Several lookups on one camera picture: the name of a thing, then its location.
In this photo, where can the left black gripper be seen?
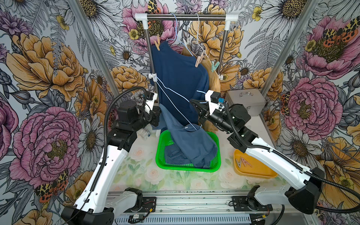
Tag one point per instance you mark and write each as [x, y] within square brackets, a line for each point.
[155, 114]

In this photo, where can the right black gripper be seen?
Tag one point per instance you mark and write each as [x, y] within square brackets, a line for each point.
[204, 114]

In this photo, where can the light blue wire hanger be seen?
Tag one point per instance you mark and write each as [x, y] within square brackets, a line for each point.
[175, 95]

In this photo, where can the slate blue t-shirt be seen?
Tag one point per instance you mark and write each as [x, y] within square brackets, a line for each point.
[191, 143]

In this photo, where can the teal clothespin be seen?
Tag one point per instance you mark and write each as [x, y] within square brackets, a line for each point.
[214, 65]

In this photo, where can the tan t-shirt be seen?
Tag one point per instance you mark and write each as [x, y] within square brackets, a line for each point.
[214, 85]

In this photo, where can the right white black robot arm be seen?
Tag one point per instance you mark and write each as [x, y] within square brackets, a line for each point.
[302, 192]

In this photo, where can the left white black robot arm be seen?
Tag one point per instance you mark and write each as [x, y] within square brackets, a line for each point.
[92, 206]

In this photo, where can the light blue hanger navy shirt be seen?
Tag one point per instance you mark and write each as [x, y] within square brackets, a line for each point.
[176, 33]

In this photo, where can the clear plastic bag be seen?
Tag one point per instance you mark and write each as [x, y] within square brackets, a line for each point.
[144, 133]

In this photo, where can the metal clothes rack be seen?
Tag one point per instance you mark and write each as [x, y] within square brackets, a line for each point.
[145, 18]

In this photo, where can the dark navy t-shirt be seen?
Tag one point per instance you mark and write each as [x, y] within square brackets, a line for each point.
[168, 62]

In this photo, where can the green perforated plastic basket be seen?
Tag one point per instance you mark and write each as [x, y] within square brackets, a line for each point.
[166, 140]

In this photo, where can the silver metal case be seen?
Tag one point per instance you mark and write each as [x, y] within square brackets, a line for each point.
[251, 99]

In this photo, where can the yellow plastic tray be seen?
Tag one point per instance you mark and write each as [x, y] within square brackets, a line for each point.
[258, 169]

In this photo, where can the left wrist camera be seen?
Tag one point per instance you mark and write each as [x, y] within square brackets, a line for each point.
[150, 98]

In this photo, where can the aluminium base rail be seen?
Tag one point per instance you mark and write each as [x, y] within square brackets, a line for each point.
[214, 207]

